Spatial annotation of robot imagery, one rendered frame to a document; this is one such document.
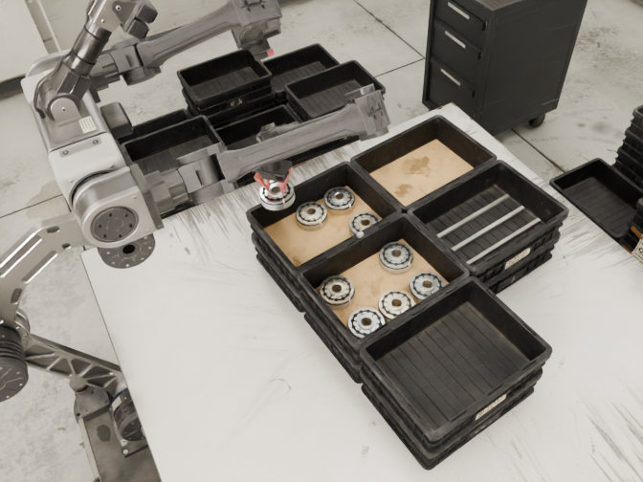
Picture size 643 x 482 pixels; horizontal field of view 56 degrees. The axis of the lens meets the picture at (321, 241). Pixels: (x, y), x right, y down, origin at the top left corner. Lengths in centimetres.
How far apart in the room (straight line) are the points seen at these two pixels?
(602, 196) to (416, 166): 112
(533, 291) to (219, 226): 109
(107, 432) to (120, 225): 129
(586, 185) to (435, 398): 168
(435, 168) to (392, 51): 222
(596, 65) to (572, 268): 242
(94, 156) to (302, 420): 91
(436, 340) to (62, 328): 187
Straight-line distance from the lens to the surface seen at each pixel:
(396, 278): 184
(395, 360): 169
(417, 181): 212
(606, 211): 297
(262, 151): 125
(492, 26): 297
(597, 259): 218
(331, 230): 196
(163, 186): 123
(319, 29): 458
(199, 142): 291
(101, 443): 240
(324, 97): 307
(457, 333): 175
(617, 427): 187
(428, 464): 168
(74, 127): 138
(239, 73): 331
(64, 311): 310
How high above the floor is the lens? 230
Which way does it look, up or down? 49 degrees down
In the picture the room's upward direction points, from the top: 5 degrees counter-clockwise
